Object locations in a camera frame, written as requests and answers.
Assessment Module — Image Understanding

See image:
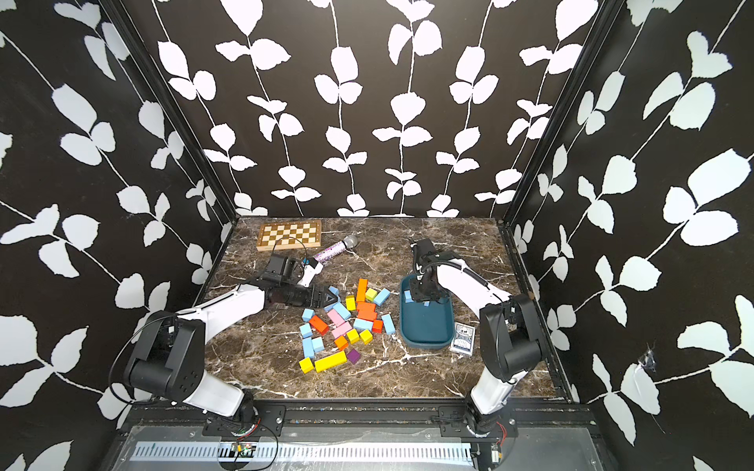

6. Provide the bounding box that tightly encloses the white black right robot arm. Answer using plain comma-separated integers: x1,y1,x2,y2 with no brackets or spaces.
410,239,549,436

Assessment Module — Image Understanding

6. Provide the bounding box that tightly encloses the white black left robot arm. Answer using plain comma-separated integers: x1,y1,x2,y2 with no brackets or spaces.
123,282,337,418

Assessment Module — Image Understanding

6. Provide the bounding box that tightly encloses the light blue angled block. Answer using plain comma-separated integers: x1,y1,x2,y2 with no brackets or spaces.
333,302,351,320

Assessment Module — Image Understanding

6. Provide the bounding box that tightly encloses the pink block upper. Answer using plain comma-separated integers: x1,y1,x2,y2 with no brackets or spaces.
327,309,346,327

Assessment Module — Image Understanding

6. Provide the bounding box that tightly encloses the pink block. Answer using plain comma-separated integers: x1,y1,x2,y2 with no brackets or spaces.
331,322,353,339
327,309,346,327

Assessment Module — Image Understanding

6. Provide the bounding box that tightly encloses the red block left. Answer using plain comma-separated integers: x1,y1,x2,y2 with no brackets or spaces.
308,315,329,336

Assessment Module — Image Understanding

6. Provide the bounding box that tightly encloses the red block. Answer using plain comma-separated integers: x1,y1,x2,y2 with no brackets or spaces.
357,302,376,316
308,315,329,336
357,311,377,322

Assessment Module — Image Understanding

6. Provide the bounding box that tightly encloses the light blue cube lower left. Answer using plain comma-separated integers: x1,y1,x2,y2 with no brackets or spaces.
300,323,312,339

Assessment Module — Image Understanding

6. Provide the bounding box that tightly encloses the pink block lower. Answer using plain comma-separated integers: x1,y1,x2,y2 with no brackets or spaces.
331,322,353,339

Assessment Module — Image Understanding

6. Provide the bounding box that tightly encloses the dark teal plastic tray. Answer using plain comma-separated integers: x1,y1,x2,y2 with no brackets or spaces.
399,275,455,349

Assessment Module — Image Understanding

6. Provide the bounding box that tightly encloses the tall orange block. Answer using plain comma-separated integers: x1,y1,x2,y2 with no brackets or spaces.
355,279,368,303

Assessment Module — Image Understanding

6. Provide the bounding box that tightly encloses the light blue cube beside long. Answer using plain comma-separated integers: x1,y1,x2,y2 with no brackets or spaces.
312,338,324,353

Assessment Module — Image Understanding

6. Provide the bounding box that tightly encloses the lime green cube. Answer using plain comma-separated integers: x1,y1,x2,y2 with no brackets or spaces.
365,288,378,302

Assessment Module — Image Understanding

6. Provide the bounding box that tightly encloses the orange cube lower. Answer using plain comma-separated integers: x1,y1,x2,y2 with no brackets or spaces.
335,336,349,351

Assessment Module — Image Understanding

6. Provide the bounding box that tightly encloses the yellow cube lower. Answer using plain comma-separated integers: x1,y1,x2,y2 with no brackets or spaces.
359,330,373,345

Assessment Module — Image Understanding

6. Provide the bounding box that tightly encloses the playing card box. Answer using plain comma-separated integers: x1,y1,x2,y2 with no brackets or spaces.
449,322,475,356

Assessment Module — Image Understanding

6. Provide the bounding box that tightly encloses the purple glitter microphone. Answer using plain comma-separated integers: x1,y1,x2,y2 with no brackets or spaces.
314,235,359,264

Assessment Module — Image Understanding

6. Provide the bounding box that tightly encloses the small red cube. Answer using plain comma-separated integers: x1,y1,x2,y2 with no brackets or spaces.
372,320,385,334

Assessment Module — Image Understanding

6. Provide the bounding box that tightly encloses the long yellow block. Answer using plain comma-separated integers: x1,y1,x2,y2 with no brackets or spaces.
314,351,348,372

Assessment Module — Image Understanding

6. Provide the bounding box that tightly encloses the wooden chessboard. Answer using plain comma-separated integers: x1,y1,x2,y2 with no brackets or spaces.
256,220,322,251

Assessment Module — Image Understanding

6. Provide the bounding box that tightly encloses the purple cube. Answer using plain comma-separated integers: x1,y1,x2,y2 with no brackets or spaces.
347,349,361,365

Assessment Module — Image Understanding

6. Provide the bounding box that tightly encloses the small yellow cube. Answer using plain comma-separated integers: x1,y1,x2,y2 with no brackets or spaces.
298,357,314,374

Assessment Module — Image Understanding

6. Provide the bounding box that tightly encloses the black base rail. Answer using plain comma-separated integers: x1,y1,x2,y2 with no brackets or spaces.
126,398,599,440

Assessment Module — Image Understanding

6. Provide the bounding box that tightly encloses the white slotted cable duct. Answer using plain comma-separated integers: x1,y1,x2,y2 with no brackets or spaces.
128,442,473,465

